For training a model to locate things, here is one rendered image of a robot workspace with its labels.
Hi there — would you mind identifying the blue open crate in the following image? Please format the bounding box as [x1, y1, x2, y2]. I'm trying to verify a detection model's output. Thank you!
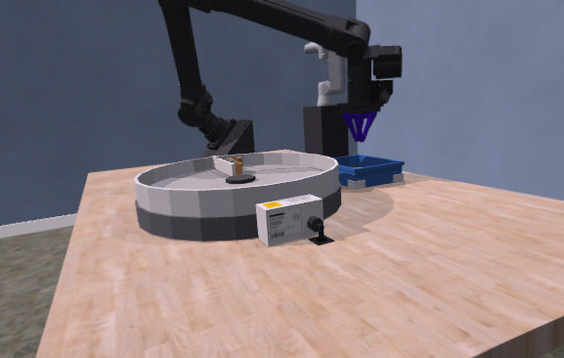
[333, 155, 405, 190]

